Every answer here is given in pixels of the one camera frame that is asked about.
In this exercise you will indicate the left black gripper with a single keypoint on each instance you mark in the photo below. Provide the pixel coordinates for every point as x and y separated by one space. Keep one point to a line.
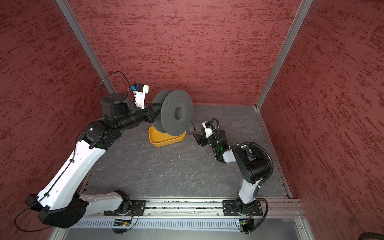
150 114

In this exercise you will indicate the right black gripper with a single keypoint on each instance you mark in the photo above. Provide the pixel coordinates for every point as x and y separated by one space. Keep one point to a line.
201 138

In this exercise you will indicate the yellow plastic tray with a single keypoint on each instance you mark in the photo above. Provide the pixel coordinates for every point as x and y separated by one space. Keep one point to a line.
159 139

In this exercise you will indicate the dark grey cable spool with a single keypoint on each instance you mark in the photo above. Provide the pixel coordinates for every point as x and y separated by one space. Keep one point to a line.
175 108

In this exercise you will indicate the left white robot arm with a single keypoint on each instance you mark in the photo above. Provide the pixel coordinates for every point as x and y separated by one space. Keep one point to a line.
58 204

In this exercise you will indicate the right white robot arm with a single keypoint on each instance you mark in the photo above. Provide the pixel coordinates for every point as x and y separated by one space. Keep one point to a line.
248 192

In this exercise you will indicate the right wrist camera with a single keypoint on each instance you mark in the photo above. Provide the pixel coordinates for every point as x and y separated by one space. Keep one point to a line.
210 130

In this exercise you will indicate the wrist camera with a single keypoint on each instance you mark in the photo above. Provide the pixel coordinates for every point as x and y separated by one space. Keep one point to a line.
118 104
210 130

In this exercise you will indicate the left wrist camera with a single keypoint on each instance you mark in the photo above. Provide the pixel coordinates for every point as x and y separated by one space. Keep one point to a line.
118 104

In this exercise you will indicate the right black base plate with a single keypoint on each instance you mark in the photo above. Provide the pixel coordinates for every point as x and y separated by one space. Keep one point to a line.
238 208

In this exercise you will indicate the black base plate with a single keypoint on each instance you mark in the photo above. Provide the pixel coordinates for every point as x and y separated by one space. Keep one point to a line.
238 208
128 208

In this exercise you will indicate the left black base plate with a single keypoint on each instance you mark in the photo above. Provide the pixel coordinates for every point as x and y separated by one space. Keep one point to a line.
128 208

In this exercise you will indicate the left aluminium corner post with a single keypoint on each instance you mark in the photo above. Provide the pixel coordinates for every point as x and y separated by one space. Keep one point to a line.
75 26

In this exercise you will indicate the aluminium corner post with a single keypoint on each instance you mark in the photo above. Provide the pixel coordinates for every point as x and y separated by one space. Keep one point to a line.
75 26
291 35

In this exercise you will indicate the aluminium mounting rail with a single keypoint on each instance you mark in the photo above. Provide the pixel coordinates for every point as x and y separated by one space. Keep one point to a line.
214 208

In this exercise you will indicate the right aluminium corner post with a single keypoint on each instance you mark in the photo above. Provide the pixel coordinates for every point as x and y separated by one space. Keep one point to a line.
291 35

